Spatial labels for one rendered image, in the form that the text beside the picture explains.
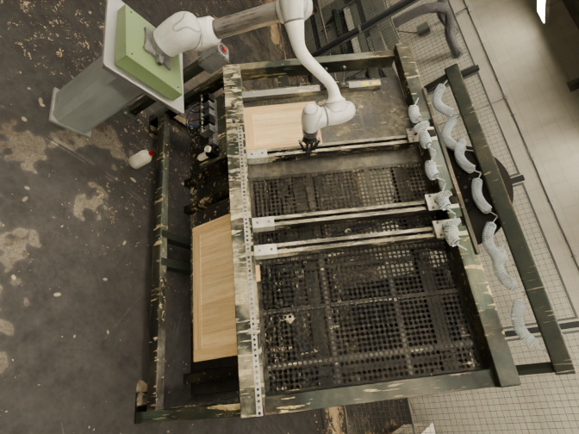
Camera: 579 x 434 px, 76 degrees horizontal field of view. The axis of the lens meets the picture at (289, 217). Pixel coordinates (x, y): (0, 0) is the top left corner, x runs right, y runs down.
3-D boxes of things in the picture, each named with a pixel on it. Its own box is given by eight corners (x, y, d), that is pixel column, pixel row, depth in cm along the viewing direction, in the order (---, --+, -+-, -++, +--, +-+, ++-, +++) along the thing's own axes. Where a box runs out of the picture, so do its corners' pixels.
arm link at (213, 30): (171, 21, 202) (190, 25, 222) (179, 53, 208) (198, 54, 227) (304, -20, 178) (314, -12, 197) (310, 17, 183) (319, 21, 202)
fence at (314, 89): (242, 96, 254) (241, 91, 250) (378, 83, 257) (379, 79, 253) (243, 102, 252) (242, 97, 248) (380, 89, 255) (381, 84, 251)
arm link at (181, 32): (146, 27, 188) (177, 2, 179) (166, 30, 205) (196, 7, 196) (164, 58, 192) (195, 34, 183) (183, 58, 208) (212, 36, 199)
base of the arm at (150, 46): (142, 53, 187) (150, 48, 184) (143, 26, 197) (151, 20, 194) (170, 77, 201) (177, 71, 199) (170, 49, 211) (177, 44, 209)
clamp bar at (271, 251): (254, 246, 210) (250, 231, 188) (457, 224, 214) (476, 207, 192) (256, 263, 206) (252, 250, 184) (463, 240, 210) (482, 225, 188)
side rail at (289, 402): (266, 395, 185) (264, 396, 175) (479, 368, 189) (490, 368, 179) (267, 412, 182) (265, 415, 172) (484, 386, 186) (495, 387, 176)
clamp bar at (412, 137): (247, 153, 235) (242, 131, 213) (430, 135, 239) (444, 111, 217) (248, 167, 231) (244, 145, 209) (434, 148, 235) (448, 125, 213)
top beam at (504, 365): (391, 54, 268) (395, 43, 258) (405, 53, 268) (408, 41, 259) (490, 387, 180) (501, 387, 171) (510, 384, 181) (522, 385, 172)
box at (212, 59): (196, 51, 246) (216, 37, 237) (208, 62, 255) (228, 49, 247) (196, 65, 241) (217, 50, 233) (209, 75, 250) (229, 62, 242)
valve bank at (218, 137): (183, 97, 249) (209, 80, 238) (199, 108, 260) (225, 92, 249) (183, 160, 229) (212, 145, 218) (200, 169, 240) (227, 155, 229)
